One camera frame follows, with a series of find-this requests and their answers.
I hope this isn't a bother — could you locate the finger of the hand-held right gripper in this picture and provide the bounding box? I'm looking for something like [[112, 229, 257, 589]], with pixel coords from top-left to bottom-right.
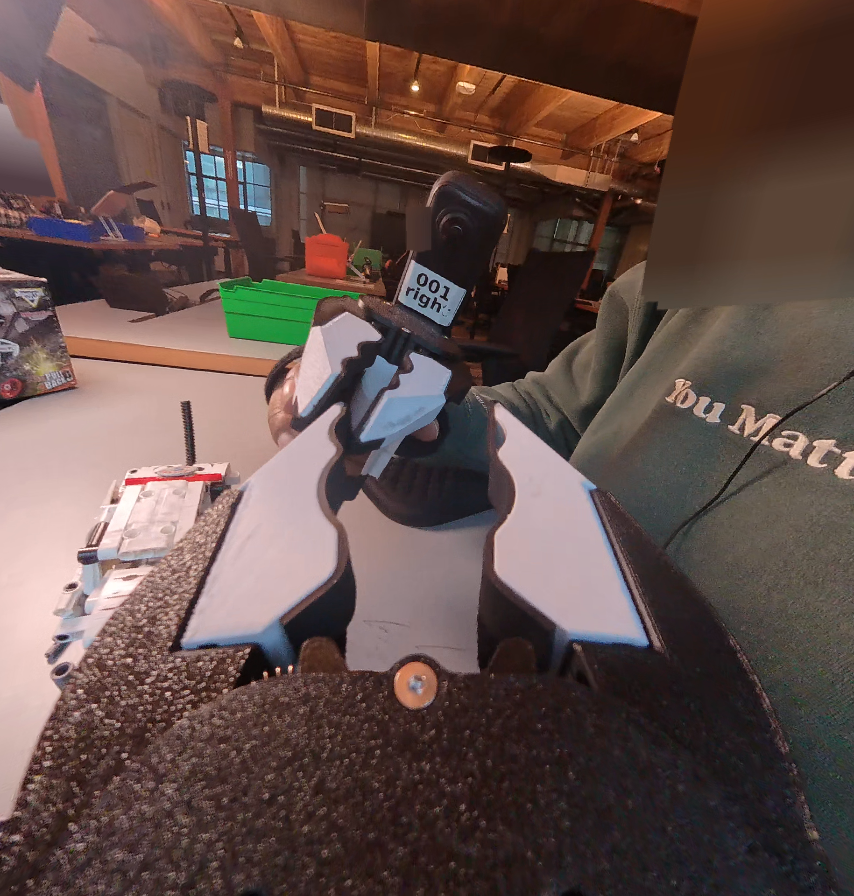
[[346, 353, 453, 480], [294, 311, 388, 428]]

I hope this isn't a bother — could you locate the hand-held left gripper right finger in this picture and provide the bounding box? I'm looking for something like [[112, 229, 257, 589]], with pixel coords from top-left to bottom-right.
[[478, 404, 655, 673]]

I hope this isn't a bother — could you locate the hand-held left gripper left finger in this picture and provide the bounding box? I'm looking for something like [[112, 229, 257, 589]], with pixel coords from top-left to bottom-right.
[[179, 418, 360, 673]]

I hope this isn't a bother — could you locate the white brick-built truck model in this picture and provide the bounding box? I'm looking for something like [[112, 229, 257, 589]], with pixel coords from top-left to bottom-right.
[[49, 399, 246, 694]]

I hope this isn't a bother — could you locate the person's right forearm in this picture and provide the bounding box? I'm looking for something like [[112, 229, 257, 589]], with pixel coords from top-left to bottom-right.
[[462, 315, 638, 470]]

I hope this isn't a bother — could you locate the grey desk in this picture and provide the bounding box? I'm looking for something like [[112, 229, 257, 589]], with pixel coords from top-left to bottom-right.
[[0, 357, 498, 841]]

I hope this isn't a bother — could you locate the person's right hand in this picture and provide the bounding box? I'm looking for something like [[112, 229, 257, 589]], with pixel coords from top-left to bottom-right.
[[266, 376, 309, 449]]

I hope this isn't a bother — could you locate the green storage bin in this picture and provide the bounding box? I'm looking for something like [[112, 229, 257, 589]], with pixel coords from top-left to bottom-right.
[[220, 276, 346, 347]]

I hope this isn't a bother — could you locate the black office chair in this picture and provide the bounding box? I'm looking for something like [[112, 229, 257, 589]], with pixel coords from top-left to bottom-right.
[[490, 250, 596, 372]]

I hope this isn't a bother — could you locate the red storage bin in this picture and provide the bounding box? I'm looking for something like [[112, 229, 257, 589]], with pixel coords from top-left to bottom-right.
[[304, 234, 351, 278]]

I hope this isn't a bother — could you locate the wood-edged grey table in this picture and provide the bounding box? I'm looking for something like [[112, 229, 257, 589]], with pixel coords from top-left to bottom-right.
[[56, 280, 316, 376]]

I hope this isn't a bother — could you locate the green sweatshirt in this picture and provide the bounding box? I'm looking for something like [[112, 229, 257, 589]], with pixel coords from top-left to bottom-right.
[[567, 259, 854, 896]]

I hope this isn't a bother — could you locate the paned window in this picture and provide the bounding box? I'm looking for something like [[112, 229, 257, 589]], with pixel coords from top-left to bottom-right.
[[186, 147, 276, 228]]

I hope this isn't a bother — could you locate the toy truck set box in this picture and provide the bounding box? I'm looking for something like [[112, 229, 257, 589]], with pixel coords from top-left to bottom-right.
[[0, 266, 78, 410]]

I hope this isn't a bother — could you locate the metal ventilation duct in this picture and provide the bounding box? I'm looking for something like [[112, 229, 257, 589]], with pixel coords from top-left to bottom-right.
[[259, 98, 470, 162]]

